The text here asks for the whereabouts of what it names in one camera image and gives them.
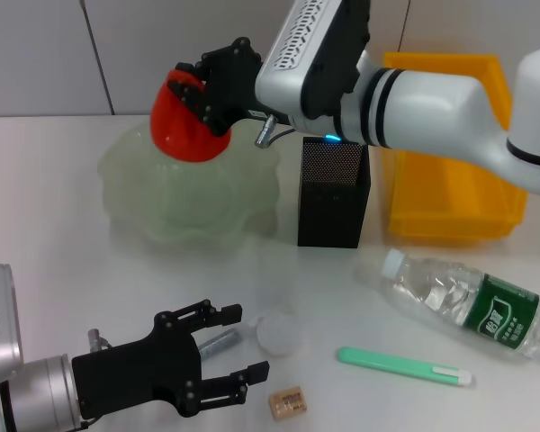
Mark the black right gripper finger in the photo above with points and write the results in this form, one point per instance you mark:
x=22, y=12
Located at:
x=186, y=99
x=191, y=69

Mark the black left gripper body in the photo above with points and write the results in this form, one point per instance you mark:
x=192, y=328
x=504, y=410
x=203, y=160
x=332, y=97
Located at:
x=130, y=369

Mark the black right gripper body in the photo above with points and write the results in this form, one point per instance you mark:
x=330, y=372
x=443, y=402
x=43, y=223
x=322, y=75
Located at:
x=234, y=85

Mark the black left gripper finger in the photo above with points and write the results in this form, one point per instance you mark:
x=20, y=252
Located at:
x=207, y=315
x=229, y=384

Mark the red pear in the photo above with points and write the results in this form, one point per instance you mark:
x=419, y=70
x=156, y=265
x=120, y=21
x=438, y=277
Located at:
x=180, y=139

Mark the white paper ball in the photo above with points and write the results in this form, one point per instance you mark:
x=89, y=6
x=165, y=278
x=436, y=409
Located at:
x=276, y=333

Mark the clear water bottle green label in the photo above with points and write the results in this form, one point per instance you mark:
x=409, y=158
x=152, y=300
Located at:
x=432, y=288

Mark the silver marker pen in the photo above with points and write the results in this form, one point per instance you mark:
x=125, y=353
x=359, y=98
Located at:
x=218, y=342

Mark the translucent green wavy glass plate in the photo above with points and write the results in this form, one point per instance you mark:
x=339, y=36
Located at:
x=184, y=202

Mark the black mesh pen holder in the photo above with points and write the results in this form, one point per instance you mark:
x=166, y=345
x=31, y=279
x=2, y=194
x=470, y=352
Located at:
x=333, y=216

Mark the yellow plastic storage bin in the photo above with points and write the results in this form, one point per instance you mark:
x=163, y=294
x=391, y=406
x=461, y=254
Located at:
x=454, y=202

